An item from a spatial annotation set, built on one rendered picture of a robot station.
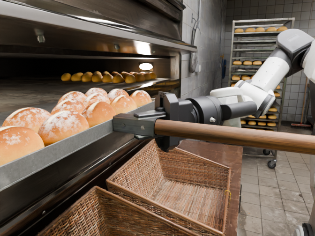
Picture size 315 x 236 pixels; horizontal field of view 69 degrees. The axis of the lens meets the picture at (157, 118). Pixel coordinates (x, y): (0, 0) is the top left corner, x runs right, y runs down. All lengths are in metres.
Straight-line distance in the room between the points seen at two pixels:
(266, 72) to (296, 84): 4.58
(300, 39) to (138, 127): 0.72
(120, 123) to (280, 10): 5.16
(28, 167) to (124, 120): 0.20
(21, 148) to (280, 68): 0.82
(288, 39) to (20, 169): 0.91
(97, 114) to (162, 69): 1.56
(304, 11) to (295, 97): 1.64
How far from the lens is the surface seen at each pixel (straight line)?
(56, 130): 0.39
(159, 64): 2.00
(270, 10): 5.47
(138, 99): 0.64
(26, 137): 0.35
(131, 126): 0.45
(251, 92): 0.82
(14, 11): 0.50
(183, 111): 0.47
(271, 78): 0.90
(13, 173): 0.32
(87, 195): 0.92
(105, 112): 0.48
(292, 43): 0.98
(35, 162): 0.34
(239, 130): 0.41
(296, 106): 5.53
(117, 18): 1.05
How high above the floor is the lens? 1.32
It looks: 14 degrees down
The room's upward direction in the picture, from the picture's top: straight up
